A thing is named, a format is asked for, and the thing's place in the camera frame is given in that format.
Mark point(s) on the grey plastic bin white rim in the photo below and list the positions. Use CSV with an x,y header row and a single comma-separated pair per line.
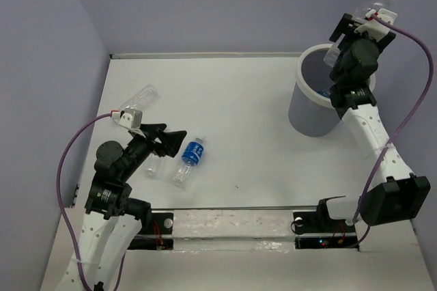
x,y
312,114

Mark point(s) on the clear bottle near wall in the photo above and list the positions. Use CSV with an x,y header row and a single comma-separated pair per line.
x,y
143,99

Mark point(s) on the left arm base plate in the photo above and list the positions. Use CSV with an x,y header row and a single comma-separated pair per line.
x,y
157,236

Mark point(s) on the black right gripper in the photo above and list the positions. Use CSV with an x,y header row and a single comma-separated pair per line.
x,y
345,26

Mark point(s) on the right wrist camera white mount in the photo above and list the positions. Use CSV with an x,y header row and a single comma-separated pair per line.
x,y
375,30

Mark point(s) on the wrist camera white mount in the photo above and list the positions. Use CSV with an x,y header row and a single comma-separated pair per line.
x,y
375,30
130,119

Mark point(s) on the clear unlabelled bottle white cap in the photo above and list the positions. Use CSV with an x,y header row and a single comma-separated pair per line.
x,y
153,166

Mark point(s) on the clear bottle blue label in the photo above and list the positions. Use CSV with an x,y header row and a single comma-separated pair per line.
x,y
324,93

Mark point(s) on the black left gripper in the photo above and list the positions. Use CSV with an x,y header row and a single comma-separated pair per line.
x,y
171,141

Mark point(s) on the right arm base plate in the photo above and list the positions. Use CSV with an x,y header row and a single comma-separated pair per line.
x,y
315,232

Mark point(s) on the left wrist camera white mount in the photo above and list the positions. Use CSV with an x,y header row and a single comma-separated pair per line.
x,y
130,119

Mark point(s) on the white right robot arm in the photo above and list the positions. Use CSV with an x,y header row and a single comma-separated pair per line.
x,y
392,192

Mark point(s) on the blue label water bottle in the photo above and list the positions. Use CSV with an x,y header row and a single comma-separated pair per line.
x,y
191,157

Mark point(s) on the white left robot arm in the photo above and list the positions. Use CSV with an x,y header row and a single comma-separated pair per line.
x,y
112,218

